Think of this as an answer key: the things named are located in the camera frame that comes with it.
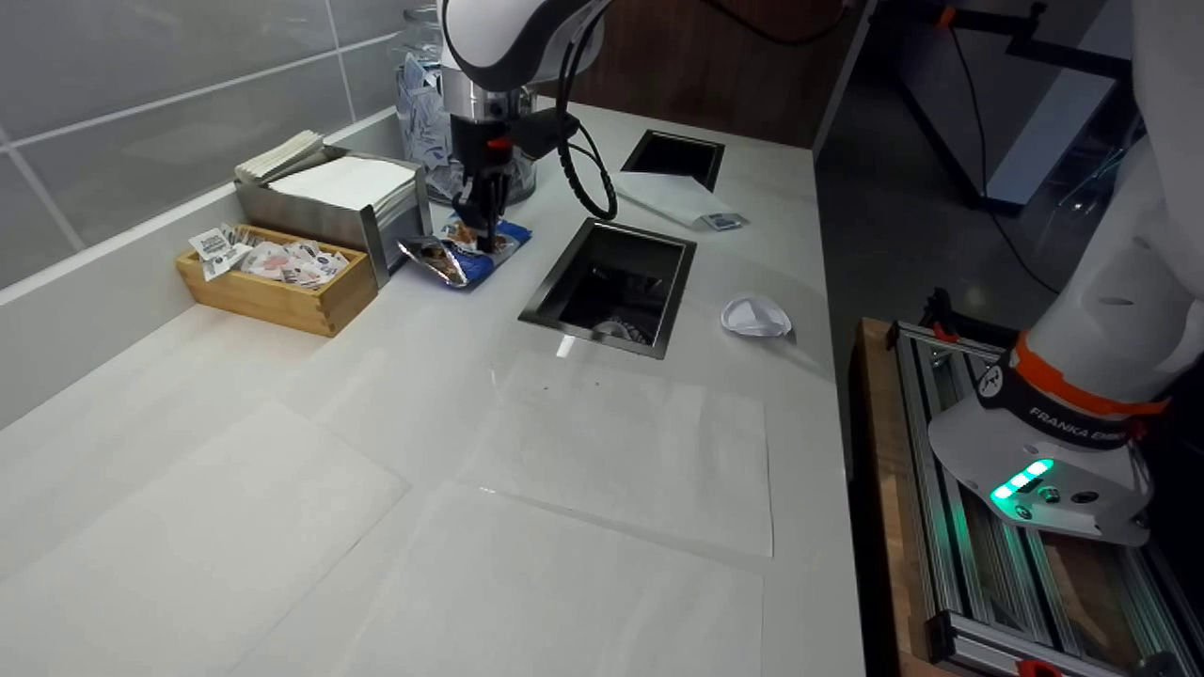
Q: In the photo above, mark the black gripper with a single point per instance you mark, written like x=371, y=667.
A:
x=482, y=156

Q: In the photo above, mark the blue and white pretzel packet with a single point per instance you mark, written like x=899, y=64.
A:
x=471, y=256

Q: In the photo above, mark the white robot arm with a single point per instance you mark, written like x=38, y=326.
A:
x=1102, y=312

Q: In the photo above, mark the glass jar of sachets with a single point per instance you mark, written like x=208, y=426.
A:
x=418, y=113

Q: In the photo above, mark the metal napkin dispenser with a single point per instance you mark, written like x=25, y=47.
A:
x=341, y=194

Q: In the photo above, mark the wooden tray of sachets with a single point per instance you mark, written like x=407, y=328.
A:
x=282, y=283

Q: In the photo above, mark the small blue white sachet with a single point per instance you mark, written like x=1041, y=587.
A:
x=718, y=223

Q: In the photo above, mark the thin white paper sheet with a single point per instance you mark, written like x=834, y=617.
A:
x=188, y=538
x=627, y=451
x=549, y=595

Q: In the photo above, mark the wooden base board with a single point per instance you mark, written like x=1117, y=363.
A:
x=876, y=529

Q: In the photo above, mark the black stand with red clamp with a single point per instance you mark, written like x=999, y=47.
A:
x=1002, y=22

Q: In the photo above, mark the white and blue panel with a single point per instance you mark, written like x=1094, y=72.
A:
x=1067, y=125

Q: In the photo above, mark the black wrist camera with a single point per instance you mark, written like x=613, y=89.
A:
x=541, y=133

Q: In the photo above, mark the aluminium profile base frame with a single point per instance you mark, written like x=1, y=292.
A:
x=965, y=529

